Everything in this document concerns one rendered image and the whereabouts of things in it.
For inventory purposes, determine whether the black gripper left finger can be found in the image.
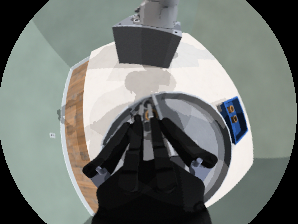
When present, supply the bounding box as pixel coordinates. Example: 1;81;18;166
82;105;145;195

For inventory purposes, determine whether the blue plastic crate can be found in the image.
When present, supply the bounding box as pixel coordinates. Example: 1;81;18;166
217;96;248;145

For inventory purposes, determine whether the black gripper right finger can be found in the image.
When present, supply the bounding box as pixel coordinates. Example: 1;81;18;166
147;104;218;193

